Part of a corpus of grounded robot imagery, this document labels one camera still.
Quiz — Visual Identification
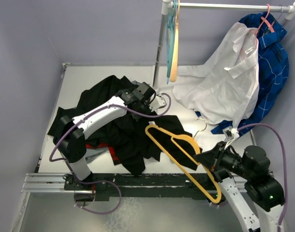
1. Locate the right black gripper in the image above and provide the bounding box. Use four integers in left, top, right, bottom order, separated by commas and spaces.
193, 139, 253, 178

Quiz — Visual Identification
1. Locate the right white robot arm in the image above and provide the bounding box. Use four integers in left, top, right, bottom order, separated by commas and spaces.
193, 141, 285, 232

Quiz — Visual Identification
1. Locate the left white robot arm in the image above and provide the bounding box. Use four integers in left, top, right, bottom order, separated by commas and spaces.
49, 82, 156, 189

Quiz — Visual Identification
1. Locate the white shirt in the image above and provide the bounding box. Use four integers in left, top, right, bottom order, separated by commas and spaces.
173, 22, 259, 128

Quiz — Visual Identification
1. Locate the beige wooden hanger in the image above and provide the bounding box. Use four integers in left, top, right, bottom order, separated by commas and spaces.
169, 0, 180, 82

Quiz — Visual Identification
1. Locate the red black plaid shirt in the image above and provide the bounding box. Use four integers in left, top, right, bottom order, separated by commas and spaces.
84, 143, 121, 165

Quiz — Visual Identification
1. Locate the grey shirt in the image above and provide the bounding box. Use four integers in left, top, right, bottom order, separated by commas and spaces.
84, 81, 150, 165

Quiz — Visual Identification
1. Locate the blue plaid shirt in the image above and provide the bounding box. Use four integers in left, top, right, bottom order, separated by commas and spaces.
194, 12, 290, 136

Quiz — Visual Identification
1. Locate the teal plastic hanger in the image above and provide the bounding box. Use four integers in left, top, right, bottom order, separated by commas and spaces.
166, 0, 177, 84

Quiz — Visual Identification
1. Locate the pink hanger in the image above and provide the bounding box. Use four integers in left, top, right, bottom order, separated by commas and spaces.
240, 4, 275, 60

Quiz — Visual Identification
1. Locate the metal clothes rack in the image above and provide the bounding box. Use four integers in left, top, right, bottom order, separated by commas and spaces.
152, 0, 295, 89

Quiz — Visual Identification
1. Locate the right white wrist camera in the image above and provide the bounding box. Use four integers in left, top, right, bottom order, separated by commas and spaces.
222, 126, 240, 146

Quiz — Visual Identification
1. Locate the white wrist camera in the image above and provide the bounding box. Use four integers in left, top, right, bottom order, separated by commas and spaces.
149, 95, 167, 112
222, 126, 240, 146

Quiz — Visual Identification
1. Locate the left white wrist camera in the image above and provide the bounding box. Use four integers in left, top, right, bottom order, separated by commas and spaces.
149, 95, 167, 112

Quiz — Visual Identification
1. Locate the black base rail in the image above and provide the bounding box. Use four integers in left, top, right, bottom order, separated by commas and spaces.
64, 172, 225, 203

